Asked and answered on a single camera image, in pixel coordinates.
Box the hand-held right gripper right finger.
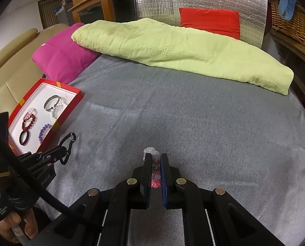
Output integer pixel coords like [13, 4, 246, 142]
[161, 153, 286, 246]

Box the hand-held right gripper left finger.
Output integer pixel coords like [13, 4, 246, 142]
[43, 153, 153, 246]

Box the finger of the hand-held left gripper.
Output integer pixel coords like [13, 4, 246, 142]
[18, 146, 67, 161]
[27, 154, 67, 171]

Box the black hair tie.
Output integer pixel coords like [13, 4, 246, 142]
[58, 132, 79, 165]

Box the clear large bead bracelet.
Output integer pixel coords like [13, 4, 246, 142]
[143, 147, 163, 189]

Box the red bead bracelet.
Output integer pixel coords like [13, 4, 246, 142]
[21, 114, 36, 132]

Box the white bead bracelet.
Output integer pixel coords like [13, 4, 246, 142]
[50, 102, 68, 123]

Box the pink clear bead bracelet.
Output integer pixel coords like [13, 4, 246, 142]
[23, 108, 37, 121]

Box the silver bangle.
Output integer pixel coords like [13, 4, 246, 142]
[44, 95, 61, 112]

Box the red cardboard box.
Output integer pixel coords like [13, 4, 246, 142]
[8, 78, 84, 157]

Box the person's left hand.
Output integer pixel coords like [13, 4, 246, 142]
[0, 205, 39, 244]

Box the dark bangle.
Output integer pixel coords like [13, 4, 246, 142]
[19, 130, 30, 146]

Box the grey bed sheet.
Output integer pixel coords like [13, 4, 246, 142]
[0, 54, 305, 246]

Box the beige sofa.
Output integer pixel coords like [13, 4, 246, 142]
[0, 23, 71, 123]

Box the magenta pillow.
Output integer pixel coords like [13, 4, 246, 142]
[32, 23, 99, 84]

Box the light green blanket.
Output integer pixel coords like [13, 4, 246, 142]
[71, 18, 294, 95]

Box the red pillow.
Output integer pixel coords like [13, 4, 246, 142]
[179, 8, 241, 40]

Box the silver insulation mat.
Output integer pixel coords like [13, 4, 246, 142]
[128, 0, 269, 49]

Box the wooden shelf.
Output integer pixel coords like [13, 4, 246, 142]
[266, 28, 305, 108]

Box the wicker basket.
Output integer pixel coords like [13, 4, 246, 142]
[268, 0, 305, 40]

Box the blue cloth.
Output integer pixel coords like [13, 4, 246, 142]
[279, 0, 296, 20]

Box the purple bead bracelet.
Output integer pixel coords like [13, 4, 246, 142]
[38, 124, 53, 144]

